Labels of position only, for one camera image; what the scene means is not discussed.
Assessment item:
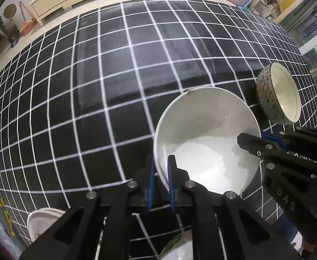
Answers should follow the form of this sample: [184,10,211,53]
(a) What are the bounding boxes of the broom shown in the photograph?
[14,0,36,25]

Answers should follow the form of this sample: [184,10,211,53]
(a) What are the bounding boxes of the black checked tablecloth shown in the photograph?
[0,0,317,260]

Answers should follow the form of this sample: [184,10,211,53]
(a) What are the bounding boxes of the upright vacuum cleaner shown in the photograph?
[0,16,20,47]

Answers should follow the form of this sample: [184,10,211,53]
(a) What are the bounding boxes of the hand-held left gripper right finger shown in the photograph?
[167,155,302,260]

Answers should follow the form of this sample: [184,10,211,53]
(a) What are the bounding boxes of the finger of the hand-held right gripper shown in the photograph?
[237,132,317,174]
[261,127,317,158]

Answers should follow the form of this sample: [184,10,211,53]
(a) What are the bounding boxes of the green patterned bowl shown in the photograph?
[256,62,301,125]

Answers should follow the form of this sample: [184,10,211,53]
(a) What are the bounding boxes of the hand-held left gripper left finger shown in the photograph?
[19,154,156,260]

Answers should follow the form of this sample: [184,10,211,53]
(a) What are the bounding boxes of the white plate with pink flowers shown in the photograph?
[27,208,68,231]

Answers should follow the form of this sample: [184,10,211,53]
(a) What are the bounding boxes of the white bowl with pink pattern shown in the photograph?
[158,231,196,260]

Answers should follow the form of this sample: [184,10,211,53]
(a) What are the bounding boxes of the bluish white bowl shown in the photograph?
[153,87,262,195]

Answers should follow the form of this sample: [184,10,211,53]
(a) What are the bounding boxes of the round brown wall decor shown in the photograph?
[3,4,17,17]

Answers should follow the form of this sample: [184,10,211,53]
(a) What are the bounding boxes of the red dustpan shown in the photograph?
[19,19,38,37]

